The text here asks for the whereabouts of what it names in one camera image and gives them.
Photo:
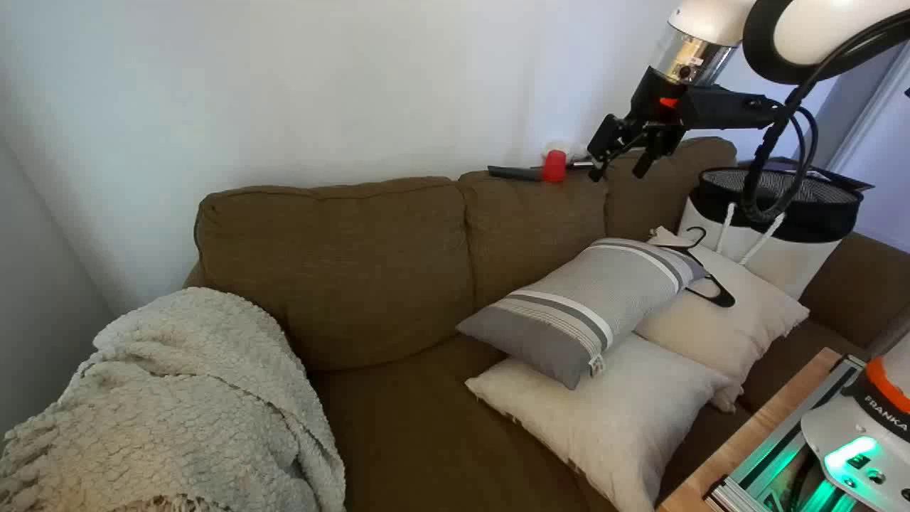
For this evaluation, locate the plain cream pillow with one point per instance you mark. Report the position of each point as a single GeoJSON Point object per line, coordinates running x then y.
{"type": "Point", "coordinates": [728, 329]}
{"type": "Point", "coordinates": [606, 416]}

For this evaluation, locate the grey striped pillow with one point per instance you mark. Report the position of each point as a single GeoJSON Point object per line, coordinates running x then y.
{"type": "Point", "coordinates": [570, 315]}

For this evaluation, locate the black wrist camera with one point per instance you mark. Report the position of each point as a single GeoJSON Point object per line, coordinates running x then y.
{"type": "Point", "coordinates": [728, 107]}

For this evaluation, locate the aluminium frame rail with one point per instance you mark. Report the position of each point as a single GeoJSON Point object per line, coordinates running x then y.
{"type": "Point", "coordinates": [731, 497]}

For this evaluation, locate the thin dark pen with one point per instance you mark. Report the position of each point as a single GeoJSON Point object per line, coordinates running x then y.
{"type": "Point", "coordinates": [580, 162]}

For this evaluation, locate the orange cup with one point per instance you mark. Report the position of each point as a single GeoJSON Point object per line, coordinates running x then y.
{"type": "Point", "coordinates": [555, 170]}

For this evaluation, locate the black clothes hanger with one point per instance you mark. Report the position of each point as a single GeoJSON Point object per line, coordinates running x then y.
{"type": "Point", "coordinates": [721, 298]}

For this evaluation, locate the wooden table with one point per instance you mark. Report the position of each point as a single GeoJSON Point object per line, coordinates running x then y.
{"type": "Point", "coordinates": [750, 437]}

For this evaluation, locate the cream knitted blanket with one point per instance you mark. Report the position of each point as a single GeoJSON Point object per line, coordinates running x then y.
{"type": "Point", "coordinates": [179, 409]}

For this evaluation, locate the black remote control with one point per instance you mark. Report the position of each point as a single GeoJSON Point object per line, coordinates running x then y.
{"type": "Point", "coordinates": [514, 171]}

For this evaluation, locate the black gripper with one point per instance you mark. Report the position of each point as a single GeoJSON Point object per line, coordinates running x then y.
{"type": "Point", "coordinates": [659, 104]}

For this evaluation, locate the brown fabric couch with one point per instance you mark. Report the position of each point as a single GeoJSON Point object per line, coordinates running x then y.
{"type": "Point", "coordinates": [380, 265]}

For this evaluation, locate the black gingham laundry basket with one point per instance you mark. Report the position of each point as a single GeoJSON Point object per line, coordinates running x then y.
{"type": "Point", "coordinates": [836, 215]}

